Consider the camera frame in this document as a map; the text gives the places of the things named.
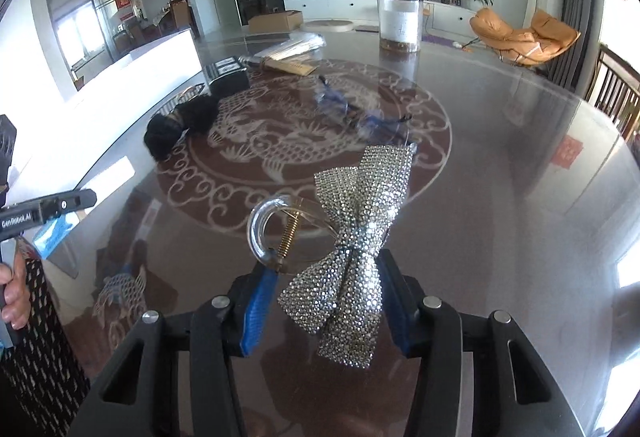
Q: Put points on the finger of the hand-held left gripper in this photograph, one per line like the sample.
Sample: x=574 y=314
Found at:
x=70 y=204

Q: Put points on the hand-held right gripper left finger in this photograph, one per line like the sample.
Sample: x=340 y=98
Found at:
x=257 y=312

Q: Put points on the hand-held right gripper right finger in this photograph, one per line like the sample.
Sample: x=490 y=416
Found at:
x=404 y=337

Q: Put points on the blue white medicine box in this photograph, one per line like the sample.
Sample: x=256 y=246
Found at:
x=57 y=237

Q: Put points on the rhinestone bow hair clip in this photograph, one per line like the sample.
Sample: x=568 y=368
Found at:
x=360 y=227

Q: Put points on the black printed box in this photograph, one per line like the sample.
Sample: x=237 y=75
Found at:
x=227 y=77

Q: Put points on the dark glass desktop fish pattern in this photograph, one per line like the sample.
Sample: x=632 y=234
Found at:
x=500 y=192

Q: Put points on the person's left hand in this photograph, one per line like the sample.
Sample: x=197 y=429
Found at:
x=20 y=302

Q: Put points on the person's black dotted clothing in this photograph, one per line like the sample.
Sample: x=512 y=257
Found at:
x=45 y=367

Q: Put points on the black fuzzy rhinestone hair accessory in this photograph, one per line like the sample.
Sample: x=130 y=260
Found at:
x=195 y=114

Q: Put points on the balcony sliding glass door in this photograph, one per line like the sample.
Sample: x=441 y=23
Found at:
x=95 y=27

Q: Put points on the red sign on glass door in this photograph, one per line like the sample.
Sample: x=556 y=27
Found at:
x=125 y=1

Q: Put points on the wooden sideboard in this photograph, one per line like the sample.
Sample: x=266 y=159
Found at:
x=181 y=14

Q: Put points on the gold cosmetic tube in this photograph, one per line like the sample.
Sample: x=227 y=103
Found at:
x=290 y=66

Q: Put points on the clear plastic sleeve bundle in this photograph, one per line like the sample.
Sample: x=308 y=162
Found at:
x=295 y=44

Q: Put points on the cardboard box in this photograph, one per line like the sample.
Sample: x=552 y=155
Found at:
x=275 y=22

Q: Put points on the round white floor mat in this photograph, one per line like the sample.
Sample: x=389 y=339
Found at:
x=327 y=25

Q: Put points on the purple mat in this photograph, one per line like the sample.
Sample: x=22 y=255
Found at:
x=445 y=38

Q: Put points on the clear jar with black lid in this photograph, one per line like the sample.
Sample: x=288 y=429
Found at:
x=399 y=22

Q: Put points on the white television cabinet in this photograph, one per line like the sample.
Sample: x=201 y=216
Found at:
x=340 y=7

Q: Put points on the orange leather lounge chair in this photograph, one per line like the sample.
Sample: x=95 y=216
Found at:
x=525 y=37

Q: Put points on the dark wooden dining chair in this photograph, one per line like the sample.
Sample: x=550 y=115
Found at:
x=612 y=87

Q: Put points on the grey curtain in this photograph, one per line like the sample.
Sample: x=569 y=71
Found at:
x=577 y=7

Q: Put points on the clear frame eyeglasses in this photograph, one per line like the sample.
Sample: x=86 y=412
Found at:
x=370 y=121

